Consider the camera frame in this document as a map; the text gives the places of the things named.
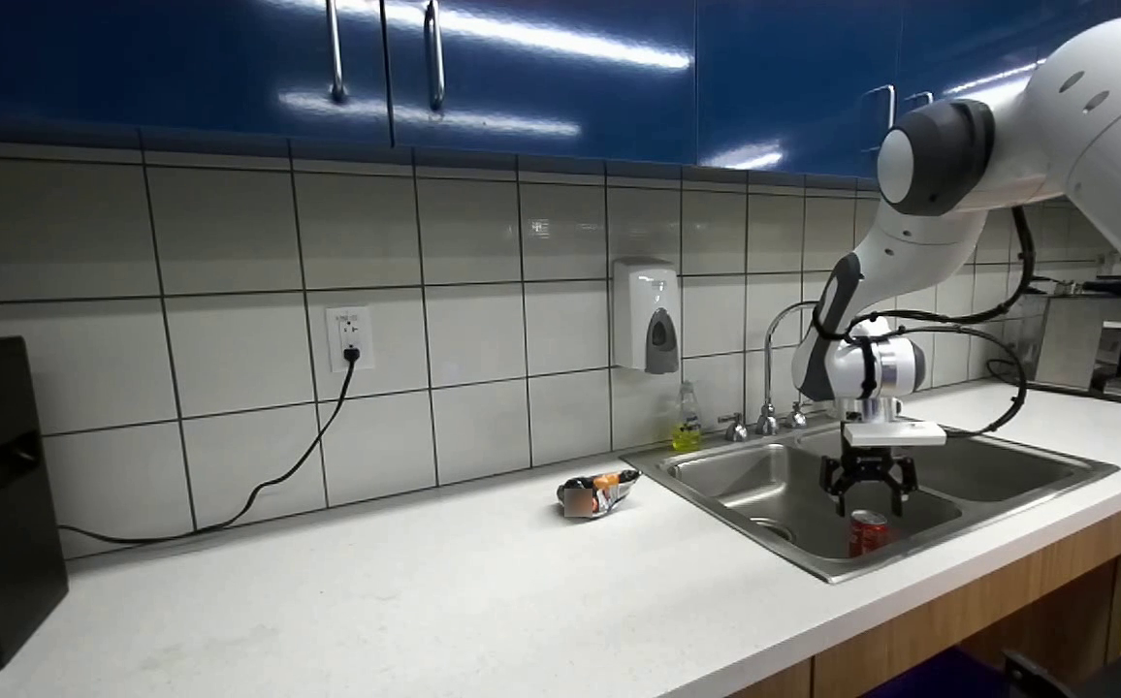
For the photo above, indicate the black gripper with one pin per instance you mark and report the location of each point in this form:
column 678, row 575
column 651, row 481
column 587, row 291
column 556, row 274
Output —
column 849, row 465

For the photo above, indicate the red soda can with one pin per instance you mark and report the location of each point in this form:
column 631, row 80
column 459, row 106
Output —
column 870, row 533

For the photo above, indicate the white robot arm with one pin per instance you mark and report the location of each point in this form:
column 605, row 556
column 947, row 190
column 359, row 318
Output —
column 938, row 171

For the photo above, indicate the stainless steel double sink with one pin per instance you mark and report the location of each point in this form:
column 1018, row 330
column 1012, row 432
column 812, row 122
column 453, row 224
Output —
column 769, row 491

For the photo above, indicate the chrome sink faucet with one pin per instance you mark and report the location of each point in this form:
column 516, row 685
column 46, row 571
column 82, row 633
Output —
column 781, row 405

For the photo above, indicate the green dish soap bottle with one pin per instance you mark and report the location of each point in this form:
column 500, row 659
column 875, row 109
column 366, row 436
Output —
column 685, row 427

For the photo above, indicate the wooden lower cabinets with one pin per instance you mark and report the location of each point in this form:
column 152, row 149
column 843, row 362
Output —
column 1055, row 608

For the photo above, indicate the small bowl with food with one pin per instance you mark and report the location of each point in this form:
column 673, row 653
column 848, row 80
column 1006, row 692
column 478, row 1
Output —
column 591, row 499

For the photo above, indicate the blue upper cabinets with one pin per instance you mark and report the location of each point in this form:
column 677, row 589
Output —
column 781, row 88

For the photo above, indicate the white wall soap dispenser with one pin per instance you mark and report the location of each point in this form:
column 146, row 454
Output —
column 645, row 318

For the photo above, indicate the white wall outlet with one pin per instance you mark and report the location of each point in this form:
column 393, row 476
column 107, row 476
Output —
column 350, row 336

